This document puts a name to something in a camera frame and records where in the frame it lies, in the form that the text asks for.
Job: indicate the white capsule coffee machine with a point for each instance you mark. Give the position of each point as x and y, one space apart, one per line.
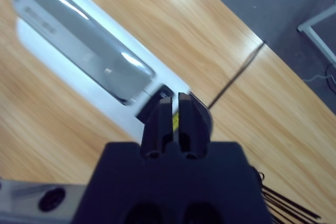
78 77

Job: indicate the black capsule stand with rods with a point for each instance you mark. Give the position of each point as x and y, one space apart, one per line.
275 199

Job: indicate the white frame leg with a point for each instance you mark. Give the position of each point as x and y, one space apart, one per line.
321 47

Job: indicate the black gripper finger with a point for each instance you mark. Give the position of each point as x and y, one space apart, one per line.
160 124
193 124

